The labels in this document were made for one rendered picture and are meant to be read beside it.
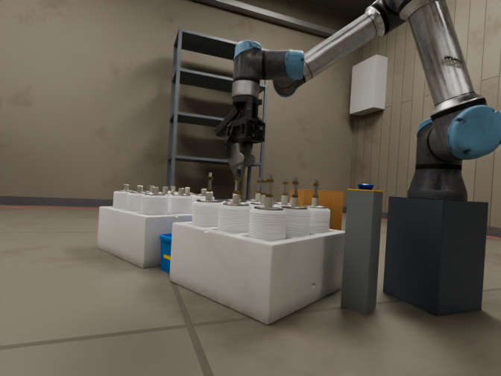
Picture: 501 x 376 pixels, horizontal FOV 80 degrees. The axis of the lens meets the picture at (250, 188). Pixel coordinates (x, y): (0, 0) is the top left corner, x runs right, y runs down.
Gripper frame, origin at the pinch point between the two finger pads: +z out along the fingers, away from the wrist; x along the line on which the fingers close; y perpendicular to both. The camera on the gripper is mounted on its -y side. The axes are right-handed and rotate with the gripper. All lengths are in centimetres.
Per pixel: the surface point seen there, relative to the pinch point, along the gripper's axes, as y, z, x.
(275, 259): 20.6, 20.0, -3.9
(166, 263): -26.5, 31.5, -6.9
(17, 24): -286, -131, -38
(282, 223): 17.0, 12.4, 1.6
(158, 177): -242, 1, 85
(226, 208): 2.1, 10.1, -4.6
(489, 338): 53, 35, 32
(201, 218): -8.6, 14.0, -5.4
